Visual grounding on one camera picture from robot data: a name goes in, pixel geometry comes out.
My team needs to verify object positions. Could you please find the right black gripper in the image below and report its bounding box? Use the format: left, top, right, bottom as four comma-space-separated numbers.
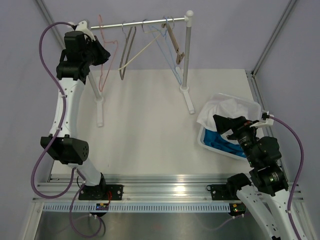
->
213, 114, 260, 166

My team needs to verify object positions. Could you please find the pink wire hanger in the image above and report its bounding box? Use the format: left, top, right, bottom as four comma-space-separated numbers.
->
98, 14, 119, 93

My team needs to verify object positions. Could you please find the white t shirt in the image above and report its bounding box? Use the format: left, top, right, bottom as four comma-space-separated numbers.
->
196, 96, 261, 132

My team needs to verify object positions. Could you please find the blue t shirt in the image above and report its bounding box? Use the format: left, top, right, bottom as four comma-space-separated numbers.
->
203, 129, 245, 158

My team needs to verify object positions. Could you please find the grey wooden hanger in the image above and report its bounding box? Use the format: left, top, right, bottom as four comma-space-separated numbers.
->
119, 26, 137, 81

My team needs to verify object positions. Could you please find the cream plastic hanger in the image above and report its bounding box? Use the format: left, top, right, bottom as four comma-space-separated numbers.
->
117, 30, 162, 71

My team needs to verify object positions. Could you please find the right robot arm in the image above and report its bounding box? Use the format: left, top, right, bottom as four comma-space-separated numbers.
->
213, 112, 307, 240

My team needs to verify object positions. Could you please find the brown wooden clip hanger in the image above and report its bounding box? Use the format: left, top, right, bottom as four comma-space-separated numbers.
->
161, 17, 185, 65

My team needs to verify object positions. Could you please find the white plastic basket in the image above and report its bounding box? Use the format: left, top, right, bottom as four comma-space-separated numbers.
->
196, 93, 262, 160

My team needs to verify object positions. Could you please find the metal clothes rack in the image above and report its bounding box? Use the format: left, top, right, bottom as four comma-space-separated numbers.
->
89, 10, 195, 115

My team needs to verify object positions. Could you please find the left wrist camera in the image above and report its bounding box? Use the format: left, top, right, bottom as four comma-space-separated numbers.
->
69, 19, 96, 42

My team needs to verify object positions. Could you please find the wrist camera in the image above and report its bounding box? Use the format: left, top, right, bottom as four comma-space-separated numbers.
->
69, 19, 96, 42
250, 112, 274, 129

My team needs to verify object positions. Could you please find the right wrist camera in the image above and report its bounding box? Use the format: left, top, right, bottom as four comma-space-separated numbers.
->
250, 112, 274, 129

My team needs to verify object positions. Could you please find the white slotted cable duct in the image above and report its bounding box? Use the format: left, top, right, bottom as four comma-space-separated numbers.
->
42, 202, 231, 213

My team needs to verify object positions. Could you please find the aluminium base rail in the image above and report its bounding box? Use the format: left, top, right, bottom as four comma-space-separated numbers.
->
35, 174, 229, 203

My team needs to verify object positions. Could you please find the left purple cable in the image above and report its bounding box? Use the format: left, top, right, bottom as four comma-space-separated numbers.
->
31, 21, 106, 237

